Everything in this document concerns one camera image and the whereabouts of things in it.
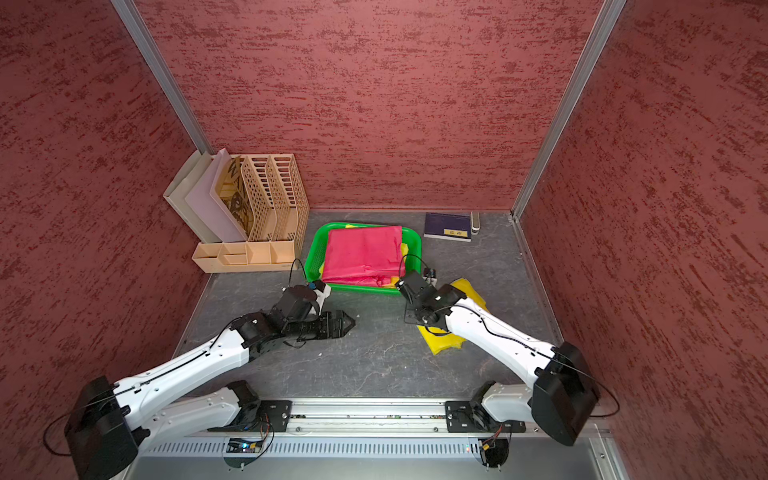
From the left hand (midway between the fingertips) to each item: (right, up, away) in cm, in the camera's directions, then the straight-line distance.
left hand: (341, 331), depth 78 cm
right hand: (+21, +2, +4) cm, 21 cm away
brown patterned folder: (-40, +40, +21) cm, 61 cm away
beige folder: (-49, +39, +7) cm, 63 cm away
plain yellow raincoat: (+28, -5, +9) cm, 30 cm away
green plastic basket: (-12, +19, +19) cm, 29 cm away
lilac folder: (-43, +36, +10) cm, 57 cm away
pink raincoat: (+5, +19, +14) cm, 24 cm away
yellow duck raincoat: (+15, +12, +14) cm, 24 cm away
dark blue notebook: (+37, +30, +36) cm, 59 cm away
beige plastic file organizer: (-29, +43, +32) cm, 61 cm away
